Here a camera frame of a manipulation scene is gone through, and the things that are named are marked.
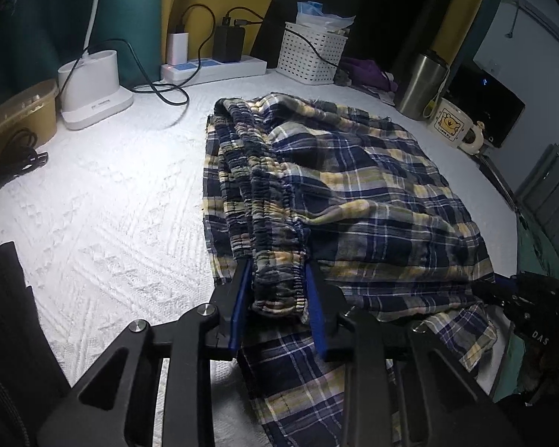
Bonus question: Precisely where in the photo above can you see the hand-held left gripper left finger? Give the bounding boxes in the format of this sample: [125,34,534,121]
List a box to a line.
[36,260,255,447]

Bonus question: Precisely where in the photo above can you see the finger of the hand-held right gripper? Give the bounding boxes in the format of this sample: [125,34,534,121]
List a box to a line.
[470,275,518,309]

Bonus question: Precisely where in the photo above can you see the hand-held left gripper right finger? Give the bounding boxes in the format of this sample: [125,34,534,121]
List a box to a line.
[304,263,525,447]

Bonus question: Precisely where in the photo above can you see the plaid pants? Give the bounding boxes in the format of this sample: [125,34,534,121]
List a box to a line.
[200,94,499,447]

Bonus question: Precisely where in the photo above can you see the grey ribbed cushion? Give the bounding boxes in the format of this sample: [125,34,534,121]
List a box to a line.
[515,144,559,261]

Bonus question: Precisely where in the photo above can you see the white textured table cover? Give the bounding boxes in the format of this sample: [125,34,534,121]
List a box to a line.
[0,67,522,447]

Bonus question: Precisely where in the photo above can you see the white cartoon mug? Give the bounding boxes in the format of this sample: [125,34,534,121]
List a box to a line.
[426,98,486,154]

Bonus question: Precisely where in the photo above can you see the black screen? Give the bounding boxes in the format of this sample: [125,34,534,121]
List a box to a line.
[447,63,525,148]

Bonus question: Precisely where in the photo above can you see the stainless steel tumbler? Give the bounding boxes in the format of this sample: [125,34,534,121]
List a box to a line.
[396,49,450,121]

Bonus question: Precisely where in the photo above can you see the black fabric bag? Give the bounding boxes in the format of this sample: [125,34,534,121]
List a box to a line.
[0,241,70,447]

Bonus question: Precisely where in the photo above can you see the white power strip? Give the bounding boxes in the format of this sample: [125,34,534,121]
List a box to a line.
[161,55,268,85]

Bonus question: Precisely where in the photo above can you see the purple cloth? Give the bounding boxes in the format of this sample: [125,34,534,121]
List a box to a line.
[340,56,399,93]

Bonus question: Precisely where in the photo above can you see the white perforated basket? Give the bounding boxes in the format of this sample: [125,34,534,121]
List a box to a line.
[276,22,348,85]

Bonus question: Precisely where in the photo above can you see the black charger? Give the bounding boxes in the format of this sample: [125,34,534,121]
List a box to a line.
[213,25,244,63]

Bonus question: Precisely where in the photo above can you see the white charger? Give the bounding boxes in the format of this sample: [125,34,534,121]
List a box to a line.
[168,32,188,65]

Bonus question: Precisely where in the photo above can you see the white lamp base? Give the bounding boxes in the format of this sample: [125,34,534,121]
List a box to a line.
[57,0,135,131]

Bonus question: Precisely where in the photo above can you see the blue face masks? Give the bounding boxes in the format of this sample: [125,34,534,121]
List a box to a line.
[296,1,356,33]

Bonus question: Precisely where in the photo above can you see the beige lidded box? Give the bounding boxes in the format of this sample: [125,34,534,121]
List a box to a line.
[0,79,59,159]

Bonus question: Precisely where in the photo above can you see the teal curtain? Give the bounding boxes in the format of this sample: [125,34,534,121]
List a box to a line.
[0,0,168,98]
[457,0,513,70]

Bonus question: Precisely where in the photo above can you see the black lamp cable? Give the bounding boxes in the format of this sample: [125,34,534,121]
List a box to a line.
[79,4,216,107]

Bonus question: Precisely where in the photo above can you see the black charger cable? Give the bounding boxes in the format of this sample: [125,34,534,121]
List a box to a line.
[226,7,341,68]

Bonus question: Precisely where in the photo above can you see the black coiled strap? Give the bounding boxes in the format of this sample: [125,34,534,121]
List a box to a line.
[0,128,50,187]

